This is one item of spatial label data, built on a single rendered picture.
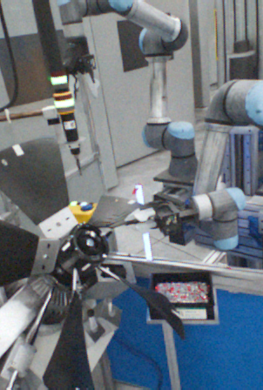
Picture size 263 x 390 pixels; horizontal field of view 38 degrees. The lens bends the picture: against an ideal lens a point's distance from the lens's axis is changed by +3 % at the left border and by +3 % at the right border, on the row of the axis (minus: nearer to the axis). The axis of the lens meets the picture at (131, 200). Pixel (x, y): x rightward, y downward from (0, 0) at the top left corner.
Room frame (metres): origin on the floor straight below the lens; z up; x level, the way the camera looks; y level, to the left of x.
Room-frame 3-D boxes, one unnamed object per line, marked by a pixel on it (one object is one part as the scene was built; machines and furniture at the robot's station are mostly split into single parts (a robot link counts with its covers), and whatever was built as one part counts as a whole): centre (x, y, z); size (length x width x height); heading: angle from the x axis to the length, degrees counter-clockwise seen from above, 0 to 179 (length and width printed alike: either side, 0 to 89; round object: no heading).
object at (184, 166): (1.71, -0.27, 1.09); 0.15 x 0.15 x 0.10
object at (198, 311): (1.06, -0.12, 0.85); 0.22 x 0.17 x 0.07; 78
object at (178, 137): (1.72, -0.27, 1.20); 0.13 x 0.12 x 0.14; 43
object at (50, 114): (0.96, 0.13, 1.50); 0.09 x 0.07 x 0.10; 98
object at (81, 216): (1.41, 0.22, 1.02); 0.16 x 0.10 x 0.11; 63
